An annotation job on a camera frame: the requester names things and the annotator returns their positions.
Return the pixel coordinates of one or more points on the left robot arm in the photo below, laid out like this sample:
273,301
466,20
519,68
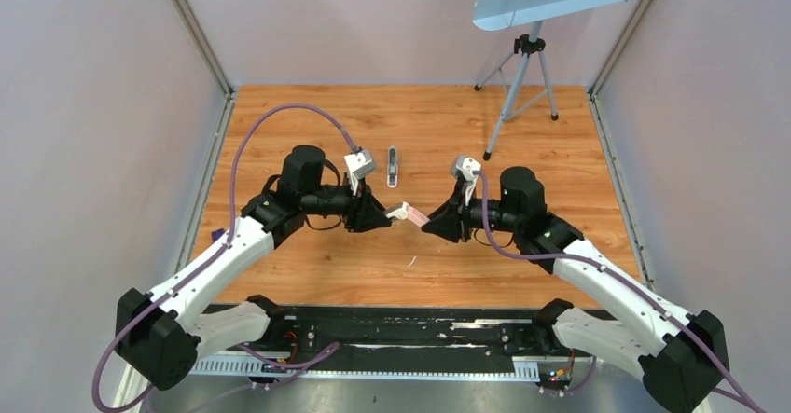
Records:
165,331

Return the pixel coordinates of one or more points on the purple toy brick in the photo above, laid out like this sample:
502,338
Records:
217,234

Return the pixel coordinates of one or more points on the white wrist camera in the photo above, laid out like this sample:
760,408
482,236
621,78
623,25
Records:
466,169
359,165

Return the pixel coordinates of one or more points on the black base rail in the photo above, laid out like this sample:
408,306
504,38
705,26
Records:
404,344

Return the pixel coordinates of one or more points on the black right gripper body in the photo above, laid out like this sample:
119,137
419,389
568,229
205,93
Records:
463,214

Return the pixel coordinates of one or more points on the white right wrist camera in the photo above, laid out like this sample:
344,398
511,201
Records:
466,169

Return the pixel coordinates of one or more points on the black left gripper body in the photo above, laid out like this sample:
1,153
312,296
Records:
357,210

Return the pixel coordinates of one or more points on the silver tripod stand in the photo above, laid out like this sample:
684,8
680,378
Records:
525,47

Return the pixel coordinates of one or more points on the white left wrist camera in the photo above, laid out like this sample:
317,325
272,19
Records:
359,165

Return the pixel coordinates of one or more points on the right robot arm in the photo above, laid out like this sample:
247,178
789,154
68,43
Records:
679,356

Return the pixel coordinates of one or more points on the grey white stapler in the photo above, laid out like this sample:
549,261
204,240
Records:
392,167

